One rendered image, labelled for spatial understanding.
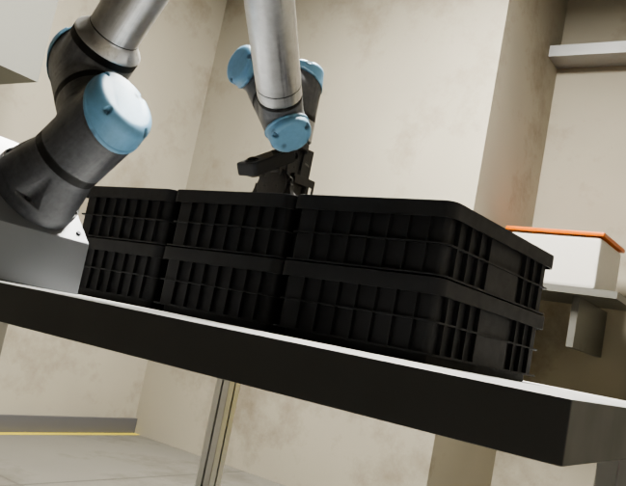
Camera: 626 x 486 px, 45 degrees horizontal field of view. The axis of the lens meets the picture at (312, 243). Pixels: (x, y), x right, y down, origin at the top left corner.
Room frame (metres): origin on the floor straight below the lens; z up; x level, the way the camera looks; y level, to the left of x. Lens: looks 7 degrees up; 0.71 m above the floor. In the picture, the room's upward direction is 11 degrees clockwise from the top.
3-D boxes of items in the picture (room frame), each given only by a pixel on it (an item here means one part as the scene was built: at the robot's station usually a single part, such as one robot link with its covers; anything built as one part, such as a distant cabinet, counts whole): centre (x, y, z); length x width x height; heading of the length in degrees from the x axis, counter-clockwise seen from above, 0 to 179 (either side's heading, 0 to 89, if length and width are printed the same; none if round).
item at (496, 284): (1.27, -0.20, 0.87); 0.40 x 0.30 x 0.11; 140
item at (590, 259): (3.37, -1.14, 1.25); 0.45 x 0.38 x 0.25; 55
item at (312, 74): (1.37, 0.08, 1.15); 0.09 x 0.08 x 0.11; 132
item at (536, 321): (1.27, -0.20, 0.76); 0.40 x 0.30 x 0.12; 140
